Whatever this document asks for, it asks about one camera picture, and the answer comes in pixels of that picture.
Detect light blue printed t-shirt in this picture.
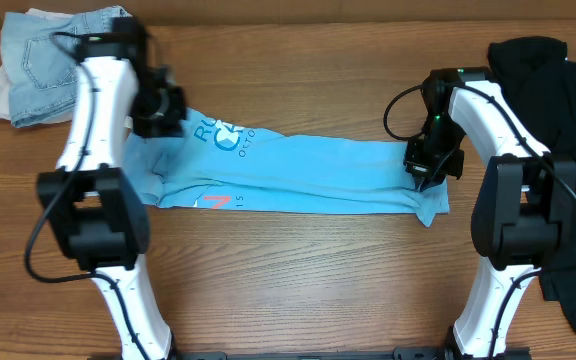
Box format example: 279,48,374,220
123,110,450,226

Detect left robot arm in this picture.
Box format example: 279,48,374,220
24,17,187,359

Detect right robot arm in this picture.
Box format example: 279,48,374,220
394,67,576,359

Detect folded light blue jeans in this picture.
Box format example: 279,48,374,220
0,6,130,128

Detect black garment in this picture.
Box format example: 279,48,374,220
488,37,576,333

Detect folded white garment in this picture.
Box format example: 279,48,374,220
0,8,72,121

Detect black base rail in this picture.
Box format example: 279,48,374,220
167,345,534,360

